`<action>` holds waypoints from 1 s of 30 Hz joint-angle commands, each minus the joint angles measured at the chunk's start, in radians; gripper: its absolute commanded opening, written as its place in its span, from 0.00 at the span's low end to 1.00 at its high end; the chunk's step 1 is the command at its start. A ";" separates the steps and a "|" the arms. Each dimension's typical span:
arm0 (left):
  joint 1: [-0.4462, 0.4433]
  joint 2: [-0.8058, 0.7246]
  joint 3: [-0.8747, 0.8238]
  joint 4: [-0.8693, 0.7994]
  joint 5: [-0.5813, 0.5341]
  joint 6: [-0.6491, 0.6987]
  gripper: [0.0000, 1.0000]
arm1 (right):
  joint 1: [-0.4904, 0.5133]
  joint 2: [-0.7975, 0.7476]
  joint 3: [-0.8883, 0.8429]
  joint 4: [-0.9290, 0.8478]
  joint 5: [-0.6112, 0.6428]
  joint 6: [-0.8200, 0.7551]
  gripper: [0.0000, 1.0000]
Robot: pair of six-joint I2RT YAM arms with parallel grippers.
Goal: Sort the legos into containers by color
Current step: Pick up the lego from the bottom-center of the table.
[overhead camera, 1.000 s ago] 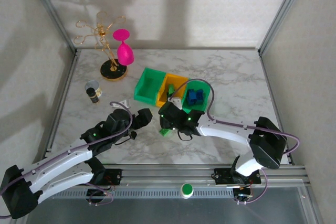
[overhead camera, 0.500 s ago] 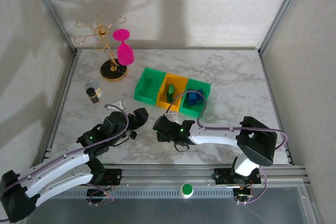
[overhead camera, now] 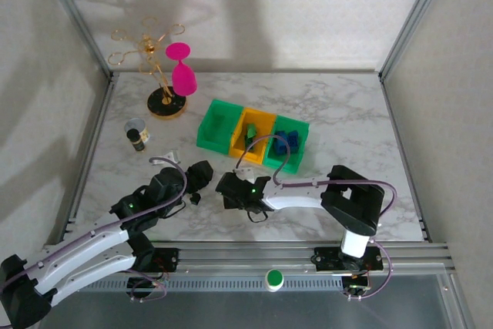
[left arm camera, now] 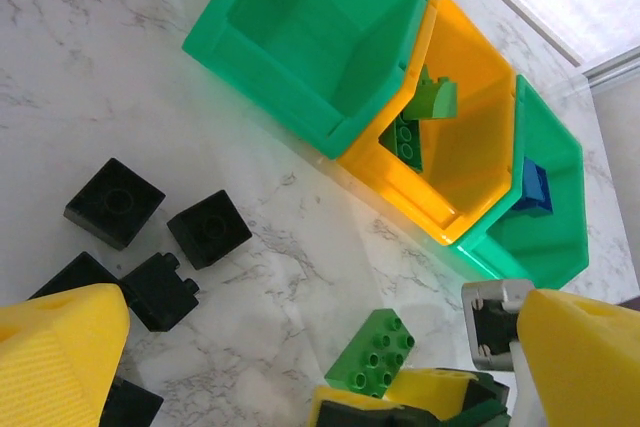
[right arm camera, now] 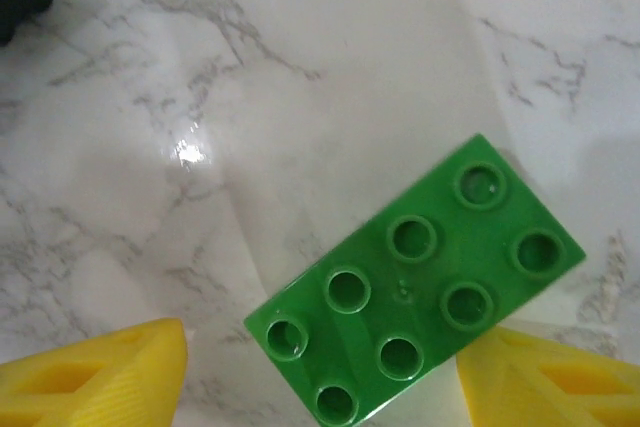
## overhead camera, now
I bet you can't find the yellow plastic bin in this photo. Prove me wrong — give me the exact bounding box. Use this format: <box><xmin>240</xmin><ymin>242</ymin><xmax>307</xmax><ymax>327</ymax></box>
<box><xmin>227</xmin><ymin>108</ymin><xmax>278</xmax><ymax>164</ymax></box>

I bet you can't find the green push button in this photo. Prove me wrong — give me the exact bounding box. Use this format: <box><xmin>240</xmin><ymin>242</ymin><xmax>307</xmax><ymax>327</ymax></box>
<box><xmin>264</xmin><ymin>268</ymin><xmax>285</xmax><ymax>293</ymax></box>

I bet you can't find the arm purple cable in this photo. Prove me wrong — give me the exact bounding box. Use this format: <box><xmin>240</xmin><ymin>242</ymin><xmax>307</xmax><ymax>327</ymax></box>
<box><xmin>235</xmin><ymin>134</ymin><xmax>398</xmax><ymax>301</ymax></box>
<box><xmin>0</xmin><ymin>156</ymin><xmax>189</xmax><ymax>303</ymax></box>

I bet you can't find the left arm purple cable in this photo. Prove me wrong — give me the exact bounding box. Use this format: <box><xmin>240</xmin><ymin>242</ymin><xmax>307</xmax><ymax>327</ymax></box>
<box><xmin>0</xmin><ymin>156</ymin><xmax>189</xmax><ymax>303</ymax></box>

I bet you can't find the small black-capped bottle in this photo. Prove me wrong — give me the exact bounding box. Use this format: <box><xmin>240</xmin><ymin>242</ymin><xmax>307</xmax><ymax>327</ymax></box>
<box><xmin>126</xmin><ymin>127</ymin><xmax>148</xmax><ymax>153</ymax></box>

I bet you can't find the slotted grey cable duct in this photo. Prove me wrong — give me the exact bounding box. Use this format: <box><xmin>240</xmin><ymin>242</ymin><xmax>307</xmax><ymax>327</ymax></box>
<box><xmin>76</xmin><ymin>277</ymin><xmax>346</xmax><ymax>292</ymax></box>

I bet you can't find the gold wire glass rack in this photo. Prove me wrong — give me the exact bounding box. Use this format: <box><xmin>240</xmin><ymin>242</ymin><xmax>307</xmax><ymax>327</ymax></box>
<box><xmin>107</xmin><ymin>16</ymin><xmax>189</xmax><ymax>120</ymax></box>

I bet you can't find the green bin with blue bricks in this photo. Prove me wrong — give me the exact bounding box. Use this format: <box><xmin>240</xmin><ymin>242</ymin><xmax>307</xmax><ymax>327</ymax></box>
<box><xmin>261</xmin><ymin>115</ymin><xmax>311</xmax><ymax>174</ymax></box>

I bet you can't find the green bin beside black bricks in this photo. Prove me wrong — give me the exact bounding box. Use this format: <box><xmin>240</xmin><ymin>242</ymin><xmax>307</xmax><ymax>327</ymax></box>
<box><xmin>196</xmin><ymin>99</ymin><xmax>246</xmax><ymax>157</ymax></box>

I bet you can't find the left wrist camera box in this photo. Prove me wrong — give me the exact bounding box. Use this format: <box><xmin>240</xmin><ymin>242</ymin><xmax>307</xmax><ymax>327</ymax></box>
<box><xmin>159</xmin><ymin>149</ymin><xmax>181</xmax><ymax>165</ymax></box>

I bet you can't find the pink wine glass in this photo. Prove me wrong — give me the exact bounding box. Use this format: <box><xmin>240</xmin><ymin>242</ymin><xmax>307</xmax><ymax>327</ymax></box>
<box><xmin>165</xmin><ymin>42</ymin><xmax>198</xmax><ymax>98</ymax></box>

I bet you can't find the aluminium table side rail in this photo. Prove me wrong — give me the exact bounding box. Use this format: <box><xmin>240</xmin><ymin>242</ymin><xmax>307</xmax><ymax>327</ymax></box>
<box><xmin>379</xmin><ymin>74</ymin><xmax>431</xmax><ymax>241</ymax></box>
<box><xmin>57</xmin><ymin>74</ymin><xmax>119</xmax><ymax>245</ymax></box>

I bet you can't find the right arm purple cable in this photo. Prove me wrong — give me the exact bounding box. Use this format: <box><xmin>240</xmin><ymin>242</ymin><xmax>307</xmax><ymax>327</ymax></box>
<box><xmin>235</xmin><ymin>134</ymin><xmax>398</xmax><ymax>301</ymax></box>

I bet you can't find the aluminium frame post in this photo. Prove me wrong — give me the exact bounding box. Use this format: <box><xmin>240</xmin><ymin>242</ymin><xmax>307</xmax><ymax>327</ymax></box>
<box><xmin>36</xmin><ymin>0</ymin><xmax>116</xmax><ymax>80</ymax></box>
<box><xmin>379</xmin><ymin>0</ymin><xmax>458</xmax><ymax>80</ymax></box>

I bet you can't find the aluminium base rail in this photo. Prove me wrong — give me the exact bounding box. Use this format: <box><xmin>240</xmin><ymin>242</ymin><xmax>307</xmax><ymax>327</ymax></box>
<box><xmin>42</xmin><ymin>242</ymin><xmax>458</xmax><ymax>278</ymax></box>

